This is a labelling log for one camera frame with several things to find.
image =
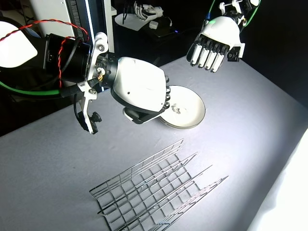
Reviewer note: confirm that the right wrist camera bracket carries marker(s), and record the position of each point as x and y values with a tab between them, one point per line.
87	113

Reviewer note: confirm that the white power adapter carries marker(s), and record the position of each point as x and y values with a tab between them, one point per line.
154	24

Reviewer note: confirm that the white robot lift column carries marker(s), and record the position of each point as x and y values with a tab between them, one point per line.
55	14

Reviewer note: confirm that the white base sheet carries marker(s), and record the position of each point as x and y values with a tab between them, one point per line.
130	21

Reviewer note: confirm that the black flat device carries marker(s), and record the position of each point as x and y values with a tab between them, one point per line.
166	31

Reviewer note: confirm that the spare white robot hand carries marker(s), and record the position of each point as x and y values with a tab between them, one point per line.
154	12

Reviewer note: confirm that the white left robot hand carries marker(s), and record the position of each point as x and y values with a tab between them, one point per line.
220	31

